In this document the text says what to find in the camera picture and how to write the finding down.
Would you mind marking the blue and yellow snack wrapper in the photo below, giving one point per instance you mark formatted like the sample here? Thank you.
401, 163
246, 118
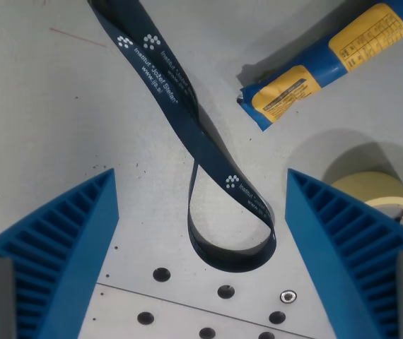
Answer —
325, 60

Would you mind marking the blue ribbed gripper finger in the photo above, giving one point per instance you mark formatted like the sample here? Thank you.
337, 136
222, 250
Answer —
77, 247
325, 247

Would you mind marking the silver screw in table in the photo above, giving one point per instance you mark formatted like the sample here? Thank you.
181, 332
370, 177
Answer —
288, 296

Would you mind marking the yellow masking tape roll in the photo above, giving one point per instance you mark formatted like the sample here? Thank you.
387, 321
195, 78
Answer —
382, 189

